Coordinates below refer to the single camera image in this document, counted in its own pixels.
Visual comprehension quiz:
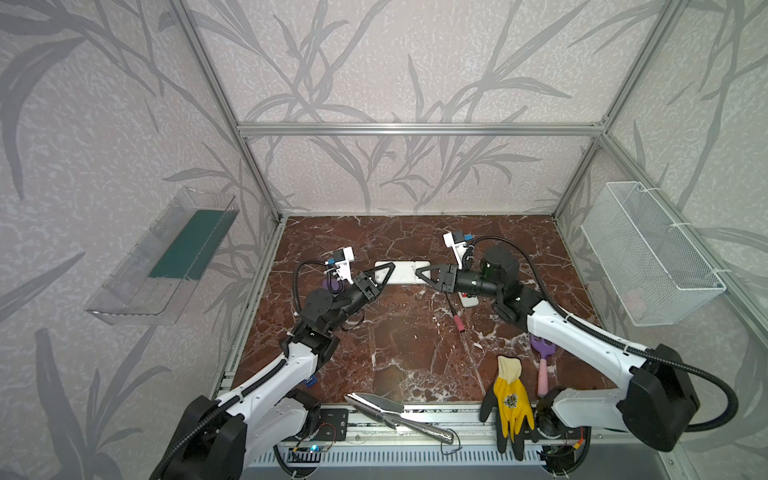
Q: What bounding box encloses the pink handled screwdriver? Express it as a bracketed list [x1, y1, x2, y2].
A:
[444, 293, 465, 333]

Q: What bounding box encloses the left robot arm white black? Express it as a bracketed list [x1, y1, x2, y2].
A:
[150, 262, 395, 479]

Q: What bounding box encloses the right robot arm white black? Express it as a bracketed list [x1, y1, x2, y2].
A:
[415, 239, 739, 452]

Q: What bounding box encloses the red white remote control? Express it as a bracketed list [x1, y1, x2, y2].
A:
[459, 293, 479, 309]

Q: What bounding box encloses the purple pink spatula left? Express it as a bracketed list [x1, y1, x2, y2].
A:
[322, 277, 344, 295]

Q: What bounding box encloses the metal garden trowel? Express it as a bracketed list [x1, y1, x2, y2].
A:
[344, 392, 456, 445]

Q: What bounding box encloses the yellow black work glove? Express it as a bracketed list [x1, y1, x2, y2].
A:
[479, 355, 535, 461]

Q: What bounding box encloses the green mat on shelf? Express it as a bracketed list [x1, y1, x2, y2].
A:
[149, 210, 238, 281]

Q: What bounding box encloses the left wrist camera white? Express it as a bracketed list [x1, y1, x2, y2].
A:
[325, 247, 355, 284]

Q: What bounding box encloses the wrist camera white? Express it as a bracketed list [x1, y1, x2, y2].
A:
[325, 247, 355, 284]
[443, 231, 473, 269]

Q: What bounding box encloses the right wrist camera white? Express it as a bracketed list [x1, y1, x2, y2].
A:
[443, 231, 473, 269]

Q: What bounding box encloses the clear acrylic wall shelf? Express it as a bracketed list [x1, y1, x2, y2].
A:
[85, 187, 240, 326]

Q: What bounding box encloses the white wire mesh basket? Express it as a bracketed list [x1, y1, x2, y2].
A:
[581, 181, 726, 327]

